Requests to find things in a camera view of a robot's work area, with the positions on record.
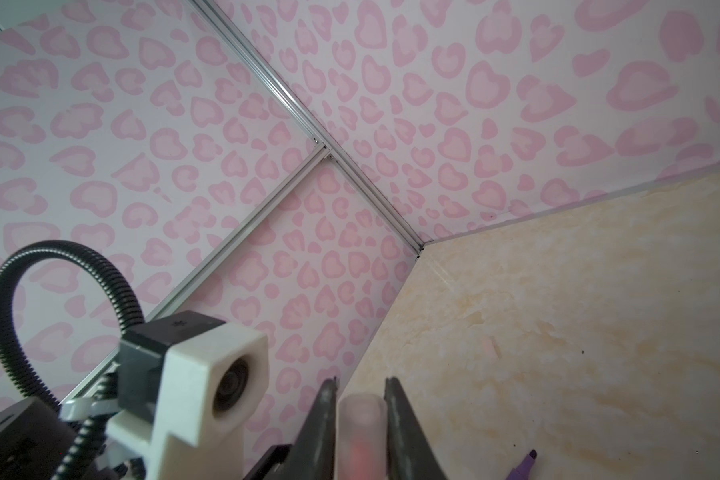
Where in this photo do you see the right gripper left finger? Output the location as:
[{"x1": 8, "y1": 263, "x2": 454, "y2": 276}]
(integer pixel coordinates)
[{"x1": 275, "y1": 377, "x2": 338, "y2": 480}]

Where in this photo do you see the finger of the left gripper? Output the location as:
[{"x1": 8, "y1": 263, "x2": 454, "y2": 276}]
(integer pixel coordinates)
[{"x1": 243, "y1": 444, "x2": 291, "y2": 480}]

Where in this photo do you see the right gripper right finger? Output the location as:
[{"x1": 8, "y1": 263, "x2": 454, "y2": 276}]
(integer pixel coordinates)
[{"x1": 384, "y1": 377, "x2": 446, "y2": 480}]

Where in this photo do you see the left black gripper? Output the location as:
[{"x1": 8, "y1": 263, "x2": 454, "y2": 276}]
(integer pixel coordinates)
[{"x1": 0, "y1": 396, "x2": 77, "y2": 479}]

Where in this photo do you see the clear pen cap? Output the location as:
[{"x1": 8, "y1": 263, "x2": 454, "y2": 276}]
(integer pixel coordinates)
[{"x1": 335, "y1": 393, "x2": 387, "y2": 479}]

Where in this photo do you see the purple highlighter pen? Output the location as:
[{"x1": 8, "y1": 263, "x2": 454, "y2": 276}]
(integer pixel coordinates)
[{"x1": 506, "y1": 450, "x2": 538, "y2": 480}]

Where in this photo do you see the pink highlighter pen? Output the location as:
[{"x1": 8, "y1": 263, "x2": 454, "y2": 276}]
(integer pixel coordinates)
[{"x1": 341, "y1": 440, "x2": 381, "y2": 480}]

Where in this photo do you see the aluminium frame strut left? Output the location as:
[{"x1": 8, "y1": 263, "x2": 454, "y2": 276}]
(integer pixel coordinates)
[{"x1": 59, "y1": 0, "x2": 426, "y2": 403}]

